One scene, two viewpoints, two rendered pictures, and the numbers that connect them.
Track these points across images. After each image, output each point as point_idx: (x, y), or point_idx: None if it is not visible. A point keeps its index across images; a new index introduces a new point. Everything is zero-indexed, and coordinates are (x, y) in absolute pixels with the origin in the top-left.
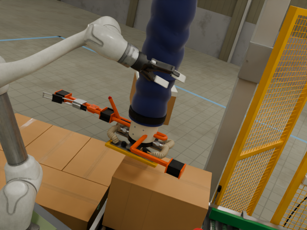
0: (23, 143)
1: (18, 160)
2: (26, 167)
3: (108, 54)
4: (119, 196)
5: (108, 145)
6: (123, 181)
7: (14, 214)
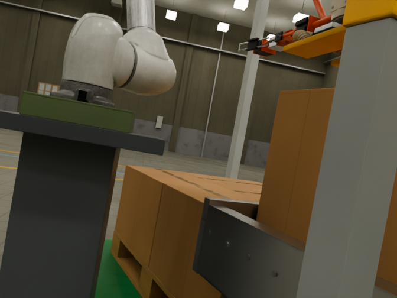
0: (150, 7)
1: (135, 22)
2: (139, 30)
3: None
4: (287, 135)
5: (287, 45)
6: (296, 92)
7: (75, 37)
